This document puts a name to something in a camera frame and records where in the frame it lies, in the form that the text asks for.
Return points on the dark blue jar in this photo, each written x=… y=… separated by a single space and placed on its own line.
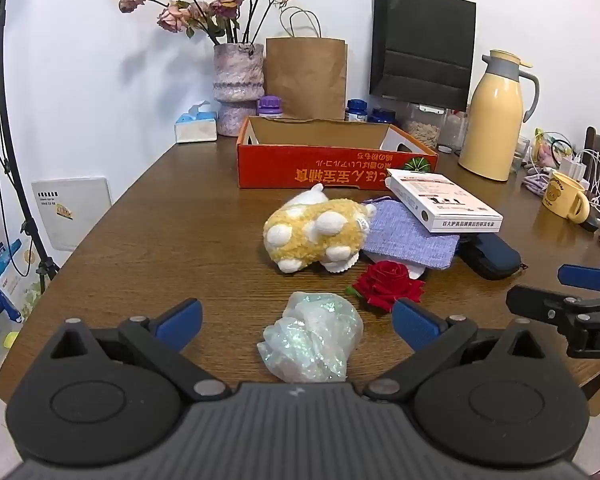
x=382 y=116

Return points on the clear glass cup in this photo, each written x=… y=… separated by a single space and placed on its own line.
x=521 y=155

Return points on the white product box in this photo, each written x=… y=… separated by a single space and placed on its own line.
x=445 y=200

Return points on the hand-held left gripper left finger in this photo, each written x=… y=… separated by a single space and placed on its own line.
x=180 y=320

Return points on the yellow thermos jug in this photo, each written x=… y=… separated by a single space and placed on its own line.
x=490 y=120

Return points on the blue tissue box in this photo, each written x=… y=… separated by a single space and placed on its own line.
x=195 y=130

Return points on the blue lid white bottle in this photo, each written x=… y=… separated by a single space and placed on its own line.
x=356 y=110

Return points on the red rose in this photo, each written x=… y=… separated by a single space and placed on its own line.
x=387 y=280

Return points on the blue packets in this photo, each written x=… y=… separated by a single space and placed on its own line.
x=0 y=280

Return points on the black paper bag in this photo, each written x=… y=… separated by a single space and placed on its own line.
x=422 y=45

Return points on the brown paper bag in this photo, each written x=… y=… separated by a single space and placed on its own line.
x=305 y=75

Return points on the red cardboard box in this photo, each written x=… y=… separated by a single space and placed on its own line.
x=300 y=170

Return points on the mottled purple ceramic vase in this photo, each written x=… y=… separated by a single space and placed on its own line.
x=237 y=85

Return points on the yellow bear mug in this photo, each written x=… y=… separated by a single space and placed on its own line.
x=560 y=195

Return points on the yellow plush toy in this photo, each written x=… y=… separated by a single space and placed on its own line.
x=300 y=230

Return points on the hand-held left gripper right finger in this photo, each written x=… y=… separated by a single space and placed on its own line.
x=415 y=325

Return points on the purple knitted pouch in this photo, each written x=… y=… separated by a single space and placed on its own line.
x=405 y=245

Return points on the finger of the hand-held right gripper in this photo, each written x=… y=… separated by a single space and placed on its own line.
x=585 y=277
x=535 y=305

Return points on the purple lid bottle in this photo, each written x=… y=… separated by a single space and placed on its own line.
x=270 y=106

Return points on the iridescent plastic wrap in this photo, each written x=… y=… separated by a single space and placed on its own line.
x=310 y=340

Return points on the clear snack bag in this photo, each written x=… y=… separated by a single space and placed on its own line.
x=547 y=147

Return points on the dark blue case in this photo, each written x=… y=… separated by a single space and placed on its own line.
x=490 y=257

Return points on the white charger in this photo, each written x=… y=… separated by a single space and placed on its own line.
x=573 y=167

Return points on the empty clear container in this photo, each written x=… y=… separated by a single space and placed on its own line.
x=455 y=130

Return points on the clear container of nuts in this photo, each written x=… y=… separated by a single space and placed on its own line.
x=422 y=132

